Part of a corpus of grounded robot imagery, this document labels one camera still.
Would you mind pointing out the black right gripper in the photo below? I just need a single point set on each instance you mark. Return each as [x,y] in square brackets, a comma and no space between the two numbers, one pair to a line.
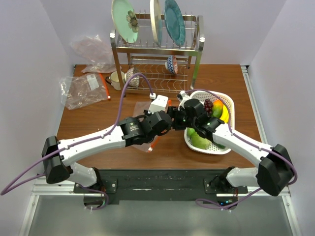
[173,110]

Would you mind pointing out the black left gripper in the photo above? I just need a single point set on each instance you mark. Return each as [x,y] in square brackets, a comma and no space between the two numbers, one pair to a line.
[146,115]

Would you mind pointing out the green cabbage toy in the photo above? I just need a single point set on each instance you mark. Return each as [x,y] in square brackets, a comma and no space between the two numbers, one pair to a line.
[199,142]

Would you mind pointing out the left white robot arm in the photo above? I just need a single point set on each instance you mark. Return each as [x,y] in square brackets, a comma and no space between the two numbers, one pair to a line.
[60,158]

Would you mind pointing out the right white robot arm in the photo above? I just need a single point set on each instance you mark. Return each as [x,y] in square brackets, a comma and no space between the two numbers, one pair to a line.
[273,168]

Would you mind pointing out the crumpled clear bag at back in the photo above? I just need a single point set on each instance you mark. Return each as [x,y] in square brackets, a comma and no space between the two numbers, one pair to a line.
[96,52]

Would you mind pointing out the light green chayote squash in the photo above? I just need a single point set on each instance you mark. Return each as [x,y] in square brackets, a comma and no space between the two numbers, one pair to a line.
[191,132]

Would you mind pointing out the dark red grape bunch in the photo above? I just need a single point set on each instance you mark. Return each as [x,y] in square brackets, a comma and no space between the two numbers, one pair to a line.
[208,107]

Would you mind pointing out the white perforated plastic basket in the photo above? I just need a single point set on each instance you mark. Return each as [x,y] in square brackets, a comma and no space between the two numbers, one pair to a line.
[202,96]

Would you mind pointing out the red yellow mango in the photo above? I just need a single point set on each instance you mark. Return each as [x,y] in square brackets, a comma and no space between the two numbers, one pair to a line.
[217,109]

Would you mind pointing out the yellow banana bunch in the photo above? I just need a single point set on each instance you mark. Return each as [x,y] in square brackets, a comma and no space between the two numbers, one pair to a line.
[225,114]

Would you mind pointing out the steel two-tier dish rack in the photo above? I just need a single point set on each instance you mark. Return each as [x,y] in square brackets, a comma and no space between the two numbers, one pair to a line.
[150,58]

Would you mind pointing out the blue white patterned bowl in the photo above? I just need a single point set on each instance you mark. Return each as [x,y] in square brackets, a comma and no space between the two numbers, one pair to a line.
[171,65]

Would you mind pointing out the dark green cucumber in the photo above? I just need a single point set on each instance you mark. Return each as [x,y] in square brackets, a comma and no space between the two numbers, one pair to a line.
[220,146]

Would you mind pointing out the cream enamel mug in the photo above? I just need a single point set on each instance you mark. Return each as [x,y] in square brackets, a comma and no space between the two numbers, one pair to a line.
[113,80]

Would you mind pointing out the teal blue plate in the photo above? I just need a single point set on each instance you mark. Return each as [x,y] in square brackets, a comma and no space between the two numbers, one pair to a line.
[174,22]

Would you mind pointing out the cream rimmed plate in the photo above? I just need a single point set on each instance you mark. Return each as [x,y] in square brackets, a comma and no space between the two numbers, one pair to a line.
[156,21]

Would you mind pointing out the mint green floral plate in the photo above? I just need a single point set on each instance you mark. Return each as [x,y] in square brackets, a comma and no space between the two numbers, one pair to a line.
[125,20]

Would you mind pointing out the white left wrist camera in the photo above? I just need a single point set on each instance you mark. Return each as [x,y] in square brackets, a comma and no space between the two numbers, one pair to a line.
[159,104]

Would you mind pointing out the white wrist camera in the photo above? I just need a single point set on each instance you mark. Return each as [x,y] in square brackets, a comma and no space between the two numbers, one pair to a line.
[182,98]
[159,104]

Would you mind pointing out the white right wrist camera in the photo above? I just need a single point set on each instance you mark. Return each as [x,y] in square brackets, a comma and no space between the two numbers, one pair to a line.
[182,98]

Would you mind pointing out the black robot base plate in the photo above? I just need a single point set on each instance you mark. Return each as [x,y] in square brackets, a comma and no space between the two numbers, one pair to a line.
[168,185]

